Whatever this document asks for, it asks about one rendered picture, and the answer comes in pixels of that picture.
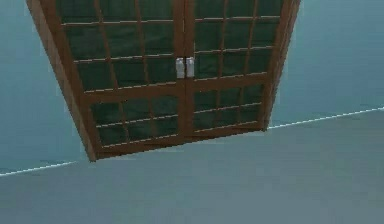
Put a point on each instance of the brown glazed double door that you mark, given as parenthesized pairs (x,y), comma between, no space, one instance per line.
(181,90)

